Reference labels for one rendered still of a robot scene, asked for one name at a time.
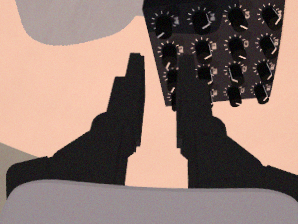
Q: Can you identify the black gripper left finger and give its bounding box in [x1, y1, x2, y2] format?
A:
[6, 53, 145, 198]

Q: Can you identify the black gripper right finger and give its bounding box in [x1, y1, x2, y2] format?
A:
[176, 54, 298, 202]

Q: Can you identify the black knob box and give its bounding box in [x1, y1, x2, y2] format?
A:
[142, 0, 285, 113]

